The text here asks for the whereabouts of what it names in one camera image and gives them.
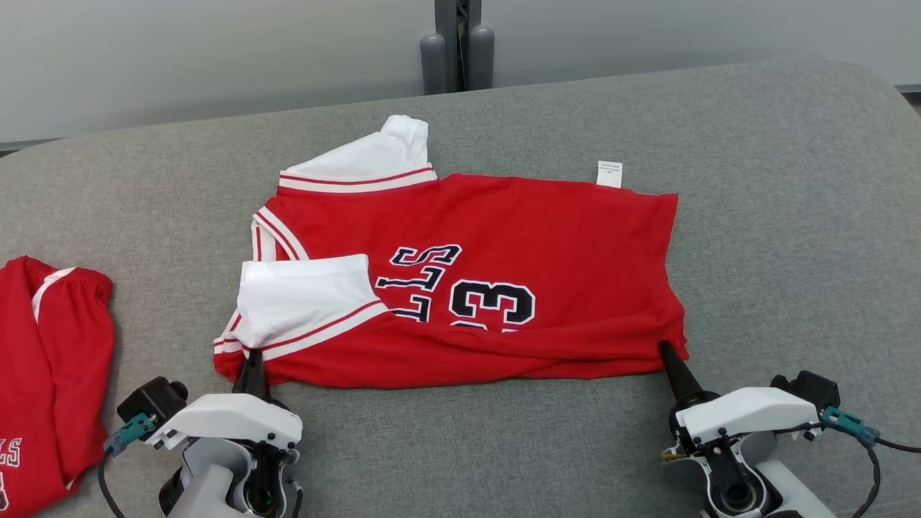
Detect grey partition foot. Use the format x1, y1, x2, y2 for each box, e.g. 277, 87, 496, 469
419, 32, 448, 96
468, 25, 496, 91

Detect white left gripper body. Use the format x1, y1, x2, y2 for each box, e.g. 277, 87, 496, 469
148, 392, 304, 518

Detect right camera cable teal plug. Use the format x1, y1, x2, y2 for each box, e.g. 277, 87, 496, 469
781, 406, 921, 518

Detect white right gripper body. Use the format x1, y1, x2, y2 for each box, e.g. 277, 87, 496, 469
661, 387, 822, 518

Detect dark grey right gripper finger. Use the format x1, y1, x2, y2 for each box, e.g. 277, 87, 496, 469
658, 340, 720, 405

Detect left camera cable teal plug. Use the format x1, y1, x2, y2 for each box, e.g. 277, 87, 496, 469
97, 414, 156, 518

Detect red Bulls jersey white sleeves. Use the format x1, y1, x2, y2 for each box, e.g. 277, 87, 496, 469
213, 115, 689, 389

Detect grey partition base rail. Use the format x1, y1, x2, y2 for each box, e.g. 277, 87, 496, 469
0, 138, 65, 153

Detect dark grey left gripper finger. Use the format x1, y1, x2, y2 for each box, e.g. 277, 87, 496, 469
234, 347, 271, 399

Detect camera cable teal plug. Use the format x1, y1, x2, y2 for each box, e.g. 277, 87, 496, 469
97, 414, 156, 518
781, 406, 921, 518

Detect red Bulls shorts white stripe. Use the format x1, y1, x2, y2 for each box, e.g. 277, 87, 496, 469
0, 255, 116, 518

